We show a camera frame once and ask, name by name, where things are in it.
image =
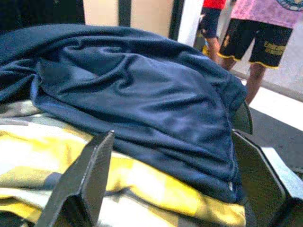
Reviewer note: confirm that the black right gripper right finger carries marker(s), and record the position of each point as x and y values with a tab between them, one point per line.
262	189

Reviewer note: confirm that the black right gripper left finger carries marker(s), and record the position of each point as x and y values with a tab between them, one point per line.
80	186

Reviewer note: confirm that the yellow white checked cloth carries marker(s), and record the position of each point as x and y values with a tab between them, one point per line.
42	156

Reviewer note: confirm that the navy blue garment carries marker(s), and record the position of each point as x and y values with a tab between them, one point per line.
132	101

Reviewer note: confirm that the person in pink shirt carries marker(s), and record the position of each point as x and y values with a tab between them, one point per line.
260	35

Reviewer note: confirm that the person in red shirt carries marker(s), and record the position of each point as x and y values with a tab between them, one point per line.
210	23

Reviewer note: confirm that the beige cabinet with black frame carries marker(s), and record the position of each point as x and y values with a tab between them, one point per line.
132	14

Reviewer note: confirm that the white door frame post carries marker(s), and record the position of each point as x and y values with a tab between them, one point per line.
189	21

